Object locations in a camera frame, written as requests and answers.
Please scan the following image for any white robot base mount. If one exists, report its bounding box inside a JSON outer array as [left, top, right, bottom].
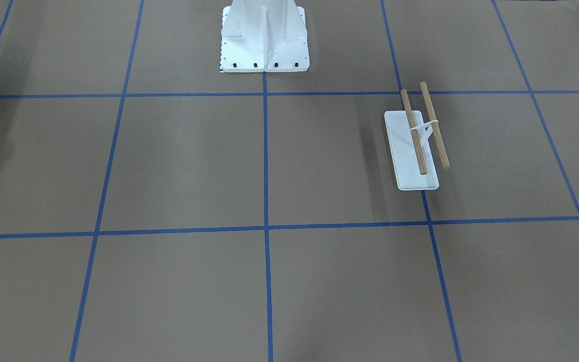
[[219, 1, 310, 73]]

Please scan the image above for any wooden rack rod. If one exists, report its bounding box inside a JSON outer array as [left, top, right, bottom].
[[400, 89, 428, 175], [420, 81, 450, 169]]

